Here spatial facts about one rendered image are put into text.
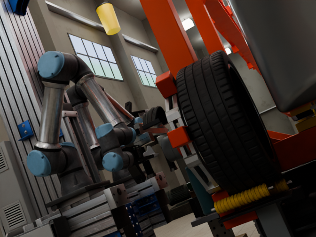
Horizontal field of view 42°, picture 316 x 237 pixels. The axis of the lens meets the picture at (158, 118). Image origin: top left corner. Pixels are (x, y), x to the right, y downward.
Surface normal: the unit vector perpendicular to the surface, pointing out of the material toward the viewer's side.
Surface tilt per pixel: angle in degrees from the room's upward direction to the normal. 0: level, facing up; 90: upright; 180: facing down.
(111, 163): 90
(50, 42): 90
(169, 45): 90
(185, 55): 90
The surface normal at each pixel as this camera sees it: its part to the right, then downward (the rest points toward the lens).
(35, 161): -0.46, 0.16
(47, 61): -0.42, -0.10
